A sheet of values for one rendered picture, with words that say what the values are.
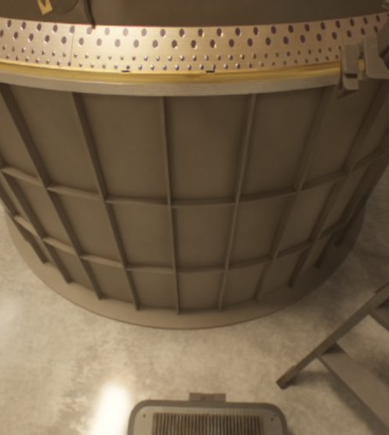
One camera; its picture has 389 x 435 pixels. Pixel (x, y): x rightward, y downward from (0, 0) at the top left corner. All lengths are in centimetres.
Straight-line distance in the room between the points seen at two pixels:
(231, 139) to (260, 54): 21
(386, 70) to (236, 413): 106
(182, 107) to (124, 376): 115
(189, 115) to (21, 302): 135
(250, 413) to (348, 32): 111
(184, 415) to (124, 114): 94
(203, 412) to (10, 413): 81
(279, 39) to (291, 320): 125
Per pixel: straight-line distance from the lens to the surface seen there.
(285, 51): 75
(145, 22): 74
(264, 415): 126
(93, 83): 72
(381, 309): 110
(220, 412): 124
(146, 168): 88
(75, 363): 162
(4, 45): 86
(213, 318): 158
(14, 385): 169
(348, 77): 55
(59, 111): 87
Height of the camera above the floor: 148
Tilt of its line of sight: 50 degrees down
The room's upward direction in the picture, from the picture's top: 1 degrees clockwise
